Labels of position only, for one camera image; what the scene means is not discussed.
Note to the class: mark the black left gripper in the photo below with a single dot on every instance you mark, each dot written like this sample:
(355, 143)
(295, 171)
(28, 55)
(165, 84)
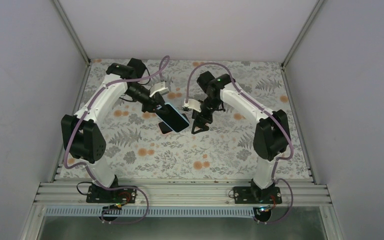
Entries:
(156, 100)

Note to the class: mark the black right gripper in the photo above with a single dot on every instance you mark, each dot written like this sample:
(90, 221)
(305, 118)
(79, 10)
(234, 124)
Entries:
(197, 117)

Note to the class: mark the phone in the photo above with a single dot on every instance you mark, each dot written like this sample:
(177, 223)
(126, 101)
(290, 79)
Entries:
(164, 128)
(173, 118)

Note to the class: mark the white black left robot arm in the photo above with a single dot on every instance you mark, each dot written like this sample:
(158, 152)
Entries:
(83, 141)

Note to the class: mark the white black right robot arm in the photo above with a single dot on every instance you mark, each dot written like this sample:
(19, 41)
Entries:
(271, 135)

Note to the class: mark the floral patterned table mat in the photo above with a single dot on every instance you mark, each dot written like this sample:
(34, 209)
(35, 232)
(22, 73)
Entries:
(137, 149)

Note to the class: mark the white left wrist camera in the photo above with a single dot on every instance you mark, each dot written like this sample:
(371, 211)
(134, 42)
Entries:
(160, 87)

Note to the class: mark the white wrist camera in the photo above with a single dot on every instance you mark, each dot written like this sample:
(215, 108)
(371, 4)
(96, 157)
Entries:
(160, 87)
(191, 104)

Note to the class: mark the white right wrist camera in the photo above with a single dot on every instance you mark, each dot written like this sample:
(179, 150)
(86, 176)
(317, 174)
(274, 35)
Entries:
(191, 104)

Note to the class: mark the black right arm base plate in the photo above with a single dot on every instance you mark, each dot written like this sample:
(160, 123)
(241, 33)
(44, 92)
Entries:
(253, 195)

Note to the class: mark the slotted cable duct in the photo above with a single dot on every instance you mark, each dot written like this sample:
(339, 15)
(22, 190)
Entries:
(152, 211)

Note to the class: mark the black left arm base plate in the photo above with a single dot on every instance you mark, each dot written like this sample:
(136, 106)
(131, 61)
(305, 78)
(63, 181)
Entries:
(97, 194)

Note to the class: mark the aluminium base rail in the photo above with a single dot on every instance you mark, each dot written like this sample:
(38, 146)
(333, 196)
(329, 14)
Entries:
(192, 193)

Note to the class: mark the aluminium frame post left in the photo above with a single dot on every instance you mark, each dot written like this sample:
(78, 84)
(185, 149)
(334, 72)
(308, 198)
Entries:
(71, 31)

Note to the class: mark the aluminium frame post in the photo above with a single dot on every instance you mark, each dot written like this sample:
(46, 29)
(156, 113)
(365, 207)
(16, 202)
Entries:
(302, 33)
(71, 31)

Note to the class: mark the aluminium frame post right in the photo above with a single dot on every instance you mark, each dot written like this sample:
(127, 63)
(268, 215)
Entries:
(302, 33)

